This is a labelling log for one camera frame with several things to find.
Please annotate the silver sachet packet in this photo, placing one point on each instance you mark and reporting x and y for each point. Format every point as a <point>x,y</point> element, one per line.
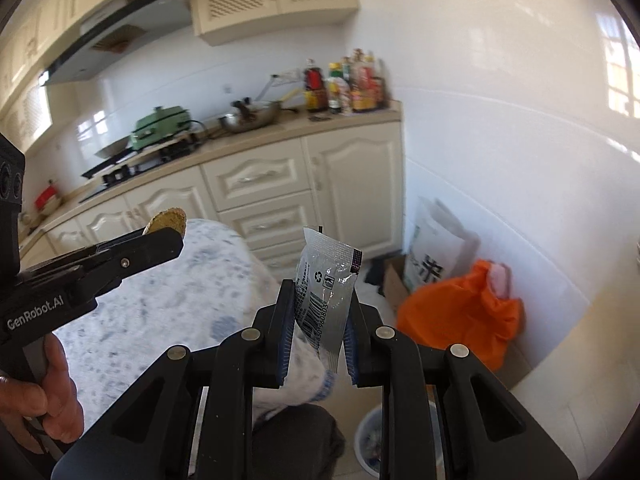
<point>324,282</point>

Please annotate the orange plastic bag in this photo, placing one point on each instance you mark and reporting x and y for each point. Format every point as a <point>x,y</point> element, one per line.
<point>475,309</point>

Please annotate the lower cream cabinets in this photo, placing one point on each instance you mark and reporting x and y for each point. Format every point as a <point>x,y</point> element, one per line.
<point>344,175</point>

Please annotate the dark soy sauce bottle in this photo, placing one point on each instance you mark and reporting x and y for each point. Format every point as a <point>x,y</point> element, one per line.
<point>316,98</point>

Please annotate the black range hood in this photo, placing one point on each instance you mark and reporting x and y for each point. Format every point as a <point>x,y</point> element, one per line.
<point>132,26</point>

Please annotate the black gas stove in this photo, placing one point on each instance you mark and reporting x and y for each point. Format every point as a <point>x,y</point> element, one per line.
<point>130,164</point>

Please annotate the cardboard box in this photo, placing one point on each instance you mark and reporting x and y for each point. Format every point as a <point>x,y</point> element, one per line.
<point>394,288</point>

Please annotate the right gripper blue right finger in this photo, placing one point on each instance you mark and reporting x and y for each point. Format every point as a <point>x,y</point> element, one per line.
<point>445,415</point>

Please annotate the person's left hand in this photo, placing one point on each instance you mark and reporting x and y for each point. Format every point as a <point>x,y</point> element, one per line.
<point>55,400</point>

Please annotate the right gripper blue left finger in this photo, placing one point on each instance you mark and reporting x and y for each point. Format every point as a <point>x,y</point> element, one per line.
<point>189,415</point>

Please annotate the yellow cap oil bottle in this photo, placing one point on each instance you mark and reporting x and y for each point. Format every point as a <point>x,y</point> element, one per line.
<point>334,88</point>

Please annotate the steel wok with lid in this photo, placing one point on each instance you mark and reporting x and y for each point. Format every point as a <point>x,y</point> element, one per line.
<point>247,115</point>

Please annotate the blue trash bin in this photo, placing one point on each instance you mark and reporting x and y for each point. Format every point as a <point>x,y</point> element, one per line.
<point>368,442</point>

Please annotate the round table blue-white cloth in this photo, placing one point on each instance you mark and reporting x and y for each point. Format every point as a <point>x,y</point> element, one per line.
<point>210,292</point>

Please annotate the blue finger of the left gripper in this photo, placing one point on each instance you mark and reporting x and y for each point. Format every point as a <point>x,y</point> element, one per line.
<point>90,272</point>

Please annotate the white rice bag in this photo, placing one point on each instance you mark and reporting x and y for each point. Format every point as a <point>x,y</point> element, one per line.
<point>440,247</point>

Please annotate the red and white bowl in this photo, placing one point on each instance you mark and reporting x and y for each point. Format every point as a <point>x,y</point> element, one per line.
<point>48,201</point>

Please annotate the green electric cooker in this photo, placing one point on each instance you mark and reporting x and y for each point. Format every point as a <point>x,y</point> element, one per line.
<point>163,123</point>

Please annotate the person's dark trouser leg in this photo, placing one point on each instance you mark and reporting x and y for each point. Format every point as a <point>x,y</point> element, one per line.
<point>300,442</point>

